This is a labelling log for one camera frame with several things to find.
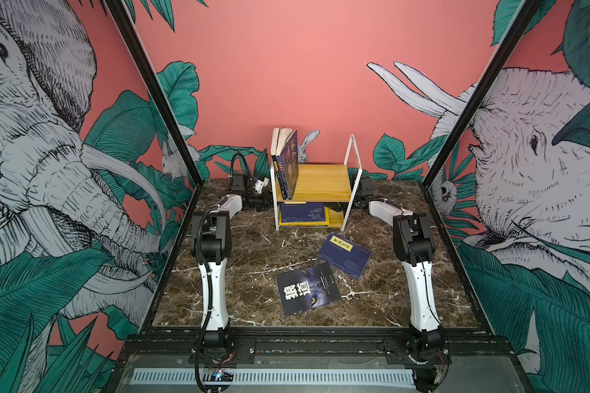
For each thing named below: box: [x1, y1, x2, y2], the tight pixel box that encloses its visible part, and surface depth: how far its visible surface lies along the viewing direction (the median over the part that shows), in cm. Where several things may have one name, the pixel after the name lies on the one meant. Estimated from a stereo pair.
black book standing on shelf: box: [270, 127, 290, 200], surface depth 78 cm
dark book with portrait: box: [277, 127, 300, 200], surface depth 80 cm
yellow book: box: [278, 206, 331, 226], surface depth 100 cm
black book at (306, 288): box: [276, 263, 342, 317], surface depth 87 cm
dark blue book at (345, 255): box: [317, 233, 373, 280], surface depth 98 cm
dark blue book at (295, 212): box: [279, 202, 327, 224], surface depth 101 cm
